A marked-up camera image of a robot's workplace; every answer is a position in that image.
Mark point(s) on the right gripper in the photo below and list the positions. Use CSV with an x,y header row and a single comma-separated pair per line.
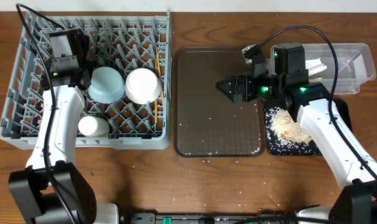
x,y
244,80

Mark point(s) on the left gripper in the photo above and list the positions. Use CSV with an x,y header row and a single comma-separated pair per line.
x,y
64,61

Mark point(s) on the light blue bowl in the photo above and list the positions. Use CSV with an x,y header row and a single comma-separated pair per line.
x,y
107,85

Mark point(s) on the pink white bowl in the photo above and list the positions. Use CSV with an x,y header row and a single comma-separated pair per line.
x,y
142,86

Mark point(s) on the white cup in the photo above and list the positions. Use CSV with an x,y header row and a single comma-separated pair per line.
x,y
92,126

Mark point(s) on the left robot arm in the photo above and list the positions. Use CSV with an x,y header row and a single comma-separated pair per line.
x,y
50,189

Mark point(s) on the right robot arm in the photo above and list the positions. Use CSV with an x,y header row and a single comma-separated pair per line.
x,y
311,105

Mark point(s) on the black waste tray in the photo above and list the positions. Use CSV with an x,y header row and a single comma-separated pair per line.
x,y
278,146

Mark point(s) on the dark brown serving tray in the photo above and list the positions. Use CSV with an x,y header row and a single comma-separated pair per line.
x,y
207,123

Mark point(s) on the grey plastic dish rack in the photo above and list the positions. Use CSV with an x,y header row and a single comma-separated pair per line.
x,y
124,43

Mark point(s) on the spilled rice pile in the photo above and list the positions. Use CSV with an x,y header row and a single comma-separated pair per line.
x,y
288,126

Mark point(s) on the clear plastic bin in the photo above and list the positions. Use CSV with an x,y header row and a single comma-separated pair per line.
x,y
354,65

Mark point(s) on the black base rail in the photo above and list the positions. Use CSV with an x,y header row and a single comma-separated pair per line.
x,y
153,216

